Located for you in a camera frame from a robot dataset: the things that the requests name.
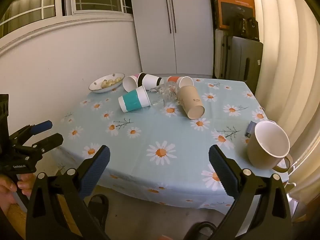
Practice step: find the cream curtain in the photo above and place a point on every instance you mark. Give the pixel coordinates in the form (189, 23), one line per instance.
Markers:
(287, 55)

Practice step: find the white paper cup orange band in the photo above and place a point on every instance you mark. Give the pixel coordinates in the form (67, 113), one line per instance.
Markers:
(186, 82)

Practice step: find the white paper cup black bands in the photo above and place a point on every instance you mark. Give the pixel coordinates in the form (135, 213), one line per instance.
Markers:
(150, 81)

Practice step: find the white paper cup teal band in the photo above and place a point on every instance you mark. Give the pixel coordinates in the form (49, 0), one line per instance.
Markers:
(132, 101)

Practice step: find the daisy print blue tablecloth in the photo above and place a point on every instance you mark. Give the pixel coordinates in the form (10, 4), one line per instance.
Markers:
(155, 130)

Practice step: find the brown paper cup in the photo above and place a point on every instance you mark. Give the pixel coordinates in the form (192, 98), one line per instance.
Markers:
(190, 100)

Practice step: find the white framed window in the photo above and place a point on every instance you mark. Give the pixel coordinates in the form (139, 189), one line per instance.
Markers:
(50, 2)

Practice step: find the pile of pale food pieces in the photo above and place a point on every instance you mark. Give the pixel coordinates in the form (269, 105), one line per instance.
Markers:
(110, 82)

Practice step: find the tan ceramic mug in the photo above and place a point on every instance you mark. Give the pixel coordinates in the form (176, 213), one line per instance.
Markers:
(260, 155)

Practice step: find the white paper cup pink band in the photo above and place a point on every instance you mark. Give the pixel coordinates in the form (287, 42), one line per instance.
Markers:
(129, 84)

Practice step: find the clear glass cup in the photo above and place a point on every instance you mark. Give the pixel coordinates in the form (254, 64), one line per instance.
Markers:
(166, 93)

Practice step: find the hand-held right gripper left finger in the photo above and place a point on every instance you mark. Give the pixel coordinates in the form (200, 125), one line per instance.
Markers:
(96, 172)

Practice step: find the white floral enamel plate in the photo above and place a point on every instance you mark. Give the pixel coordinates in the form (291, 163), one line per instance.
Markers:
(98, 87)

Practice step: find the white two-door cabinet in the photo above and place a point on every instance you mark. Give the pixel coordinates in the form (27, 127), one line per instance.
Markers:
(190, 30)

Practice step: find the small blue box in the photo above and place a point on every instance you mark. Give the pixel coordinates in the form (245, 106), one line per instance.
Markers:
(250, 130)

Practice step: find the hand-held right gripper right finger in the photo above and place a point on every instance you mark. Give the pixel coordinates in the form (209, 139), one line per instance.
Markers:
(222, 170)

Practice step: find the black bag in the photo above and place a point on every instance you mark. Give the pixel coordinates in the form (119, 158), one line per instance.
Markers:
(247, 28)

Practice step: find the orange cardboard box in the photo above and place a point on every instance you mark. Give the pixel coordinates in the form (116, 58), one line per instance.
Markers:
(235, 5)

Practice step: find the person's left hand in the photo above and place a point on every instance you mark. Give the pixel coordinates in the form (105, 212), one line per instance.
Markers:
(7, 187)

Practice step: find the grey suitcase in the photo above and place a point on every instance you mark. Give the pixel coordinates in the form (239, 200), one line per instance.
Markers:
(247, 60)

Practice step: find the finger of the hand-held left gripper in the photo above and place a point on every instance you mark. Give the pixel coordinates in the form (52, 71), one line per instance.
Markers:
(41, 127)
(50, 141)

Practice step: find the white ribbed suitcase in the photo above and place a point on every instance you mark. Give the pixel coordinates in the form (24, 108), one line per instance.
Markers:
(221, 55)

